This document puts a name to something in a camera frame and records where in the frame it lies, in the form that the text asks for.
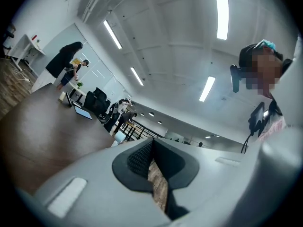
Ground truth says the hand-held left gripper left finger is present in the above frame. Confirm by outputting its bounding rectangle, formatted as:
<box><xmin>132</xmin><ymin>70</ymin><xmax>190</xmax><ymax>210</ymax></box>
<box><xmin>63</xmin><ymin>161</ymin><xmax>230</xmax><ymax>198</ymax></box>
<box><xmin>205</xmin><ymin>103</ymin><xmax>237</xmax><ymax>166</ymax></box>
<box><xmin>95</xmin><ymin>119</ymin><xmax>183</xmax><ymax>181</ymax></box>
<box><xmin>35</xmin><ymin>138</ymin><xmax>172</xmax><ymax>227</ymax></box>

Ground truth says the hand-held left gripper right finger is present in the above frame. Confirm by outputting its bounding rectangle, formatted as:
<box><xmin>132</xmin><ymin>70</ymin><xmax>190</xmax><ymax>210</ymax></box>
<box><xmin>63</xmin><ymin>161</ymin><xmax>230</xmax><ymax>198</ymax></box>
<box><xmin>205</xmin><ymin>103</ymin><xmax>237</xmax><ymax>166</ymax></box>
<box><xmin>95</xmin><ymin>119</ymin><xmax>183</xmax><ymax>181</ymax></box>
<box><xmin>153</xmin><ymin>138</ymin><xmax>247</xmax><ymax>221</ymax></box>

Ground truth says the black chest-mounted device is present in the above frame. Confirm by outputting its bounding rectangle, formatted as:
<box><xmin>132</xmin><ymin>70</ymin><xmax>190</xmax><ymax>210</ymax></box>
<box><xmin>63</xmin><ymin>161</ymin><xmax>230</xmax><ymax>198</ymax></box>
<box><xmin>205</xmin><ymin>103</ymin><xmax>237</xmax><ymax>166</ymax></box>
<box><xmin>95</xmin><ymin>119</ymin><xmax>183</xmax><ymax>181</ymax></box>
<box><xmin>248</xmin><ymin>101</ymin><xmax>266</xmax><ymax>134</ymax></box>

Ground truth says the blue tablet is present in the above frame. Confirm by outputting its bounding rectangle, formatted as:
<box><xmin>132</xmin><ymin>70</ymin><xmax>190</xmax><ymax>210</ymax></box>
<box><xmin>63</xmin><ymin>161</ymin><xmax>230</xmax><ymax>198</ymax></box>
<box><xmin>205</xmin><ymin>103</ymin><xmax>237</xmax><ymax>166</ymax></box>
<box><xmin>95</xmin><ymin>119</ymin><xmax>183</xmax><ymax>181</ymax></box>
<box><xmin>74</xmin><ymin>105</ymin><xmax>93</xmax><ymax>120</ymax></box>

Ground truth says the long ceiling light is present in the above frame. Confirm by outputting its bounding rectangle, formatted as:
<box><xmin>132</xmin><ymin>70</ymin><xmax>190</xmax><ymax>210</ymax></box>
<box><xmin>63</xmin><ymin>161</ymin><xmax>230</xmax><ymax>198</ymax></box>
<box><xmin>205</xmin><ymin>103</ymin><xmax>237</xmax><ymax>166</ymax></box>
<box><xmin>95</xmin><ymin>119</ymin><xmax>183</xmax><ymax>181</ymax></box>
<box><xmin>103</xmin><ymin>19</ymin><xmax>123</xmax><ymax>50</ymax></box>
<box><xmin>198</xmin><ymin>76</ymin><xmax>216</xmax><ymax>102</ymax></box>
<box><xmin>214</xmin><ymin>0</ymin><xmax>230</xmax><ymax>41</ymax></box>
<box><xmin>130</xmin><ymin>67</ymin><xmax>144</xmax><ymax>87</ymax></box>

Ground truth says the white shirt with pink print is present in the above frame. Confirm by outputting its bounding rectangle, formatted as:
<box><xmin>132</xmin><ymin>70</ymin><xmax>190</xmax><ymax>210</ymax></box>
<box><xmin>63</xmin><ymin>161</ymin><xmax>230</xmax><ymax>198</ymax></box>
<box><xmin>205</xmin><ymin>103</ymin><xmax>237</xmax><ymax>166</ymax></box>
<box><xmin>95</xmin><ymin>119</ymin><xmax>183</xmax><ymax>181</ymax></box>
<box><xmin>258</xmin><ymin>98</ymin><xmax>288</xmax><ymax>143</ymax></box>

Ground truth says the person's head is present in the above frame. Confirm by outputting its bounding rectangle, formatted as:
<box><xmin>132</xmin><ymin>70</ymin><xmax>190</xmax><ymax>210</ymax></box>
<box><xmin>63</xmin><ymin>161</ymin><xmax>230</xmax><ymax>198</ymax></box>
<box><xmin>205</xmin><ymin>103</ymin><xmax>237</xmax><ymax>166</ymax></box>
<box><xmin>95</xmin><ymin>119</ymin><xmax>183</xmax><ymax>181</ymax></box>
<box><xmin>246</xmin><ymin>46</ymin><xmax>285</xmax><ymax>99</ymax></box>

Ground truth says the teal hair clip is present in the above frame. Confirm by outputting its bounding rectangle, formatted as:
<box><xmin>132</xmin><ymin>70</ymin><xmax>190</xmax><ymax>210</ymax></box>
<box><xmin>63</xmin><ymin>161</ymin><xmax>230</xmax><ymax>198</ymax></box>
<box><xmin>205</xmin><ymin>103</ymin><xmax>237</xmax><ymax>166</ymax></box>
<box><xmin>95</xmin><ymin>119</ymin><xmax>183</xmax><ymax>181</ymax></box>
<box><xmin>257</xmin><ymin>39</ymin><xmax>277</xmax><ymax>51</ymax></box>

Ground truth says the black cable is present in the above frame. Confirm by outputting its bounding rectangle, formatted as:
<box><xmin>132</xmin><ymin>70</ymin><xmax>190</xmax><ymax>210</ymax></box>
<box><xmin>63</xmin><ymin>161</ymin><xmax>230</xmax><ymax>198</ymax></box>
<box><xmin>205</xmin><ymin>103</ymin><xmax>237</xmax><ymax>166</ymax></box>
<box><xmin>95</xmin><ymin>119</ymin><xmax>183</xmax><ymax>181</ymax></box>
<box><xmin>241</xmin><ymin>131</ymin><xmax>252</xmax><ymax>154</ymax></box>

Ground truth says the black head-mounted camera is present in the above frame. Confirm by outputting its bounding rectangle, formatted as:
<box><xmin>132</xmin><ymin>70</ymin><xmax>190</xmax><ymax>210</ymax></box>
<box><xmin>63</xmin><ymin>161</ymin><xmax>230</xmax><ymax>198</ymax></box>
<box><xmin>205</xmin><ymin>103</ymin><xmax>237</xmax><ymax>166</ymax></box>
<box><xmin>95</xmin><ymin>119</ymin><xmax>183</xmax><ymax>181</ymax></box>
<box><xmin>230</xmin><ymin>44</ymin><xmax>261</xmax><ymax>94</ymax></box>

